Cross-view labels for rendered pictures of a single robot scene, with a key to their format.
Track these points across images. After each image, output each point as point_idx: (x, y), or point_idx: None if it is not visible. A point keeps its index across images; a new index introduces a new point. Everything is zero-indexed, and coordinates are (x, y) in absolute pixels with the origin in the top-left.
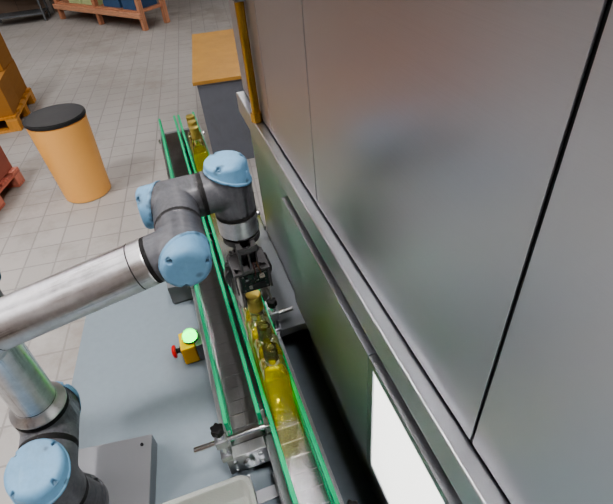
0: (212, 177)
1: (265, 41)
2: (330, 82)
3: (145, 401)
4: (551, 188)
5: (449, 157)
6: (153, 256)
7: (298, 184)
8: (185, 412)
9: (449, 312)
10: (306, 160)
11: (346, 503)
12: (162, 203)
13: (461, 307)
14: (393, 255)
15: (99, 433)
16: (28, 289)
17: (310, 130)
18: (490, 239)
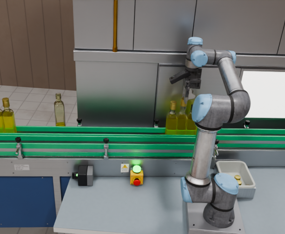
0: (201, 43)
1: (145, 9)
2: (215, 4)
3: (158, 202)
4: None
5: (270, 0)
6: (231, 57)
7: (174, 52)
8: (171, 188)
9: (269, 30)
10: (183, 39)
11: (246, 121)
12: (210, 51)
13: (274, 26)
14: (247, 33)
15: (172, 219)
16: (234, 78)
17: (192, 25)
18: (281, 8)
